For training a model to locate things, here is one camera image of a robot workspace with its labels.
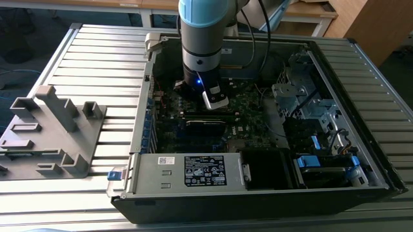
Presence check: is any black graphics card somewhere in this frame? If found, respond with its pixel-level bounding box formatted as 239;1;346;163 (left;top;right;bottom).
186;119;228;136

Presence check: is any green motherboard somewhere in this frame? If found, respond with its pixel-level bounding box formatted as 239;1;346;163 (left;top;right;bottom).
151;79;291;154

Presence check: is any ribbed chipset heatsink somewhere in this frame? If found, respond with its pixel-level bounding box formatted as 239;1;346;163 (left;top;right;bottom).
226;139;246;152

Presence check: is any silver power supply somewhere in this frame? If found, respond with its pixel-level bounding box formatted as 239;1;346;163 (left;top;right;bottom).
124;152;247;194

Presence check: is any perforated metal drive cage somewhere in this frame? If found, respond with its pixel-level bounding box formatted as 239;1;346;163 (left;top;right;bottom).
270;45;345;155

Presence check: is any black fan shroud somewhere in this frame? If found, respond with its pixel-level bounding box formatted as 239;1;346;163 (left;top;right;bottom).
236;147;306;191

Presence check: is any blue plastic latch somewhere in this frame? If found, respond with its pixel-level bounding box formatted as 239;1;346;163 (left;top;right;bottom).
107;170;125;182

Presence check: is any blue disk carrier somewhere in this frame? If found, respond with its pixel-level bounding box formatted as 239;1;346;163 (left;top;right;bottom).
294;154;361;189

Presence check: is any wooden desk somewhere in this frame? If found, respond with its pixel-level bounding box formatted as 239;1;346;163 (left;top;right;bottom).
141;0;339;37
0;0;144;27

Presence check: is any grey parts rack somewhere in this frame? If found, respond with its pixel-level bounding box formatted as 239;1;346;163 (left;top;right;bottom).
0;84;108;181

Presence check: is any black PC case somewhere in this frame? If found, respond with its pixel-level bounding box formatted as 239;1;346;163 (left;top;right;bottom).
105;32;409;224

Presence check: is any wooden cabinet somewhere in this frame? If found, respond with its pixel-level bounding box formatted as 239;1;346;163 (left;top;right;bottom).
323;0;413;68

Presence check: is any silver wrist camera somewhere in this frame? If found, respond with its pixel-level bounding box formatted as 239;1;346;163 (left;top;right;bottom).
200;84;230;111

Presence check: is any silver metal bracket box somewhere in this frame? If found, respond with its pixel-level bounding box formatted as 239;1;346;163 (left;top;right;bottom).
271;83;306;102

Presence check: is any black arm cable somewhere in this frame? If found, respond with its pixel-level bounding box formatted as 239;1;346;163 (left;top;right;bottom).
252;0;274;79

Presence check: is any blue cable connector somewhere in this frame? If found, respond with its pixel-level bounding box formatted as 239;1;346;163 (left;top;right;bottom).
309;135;322;151

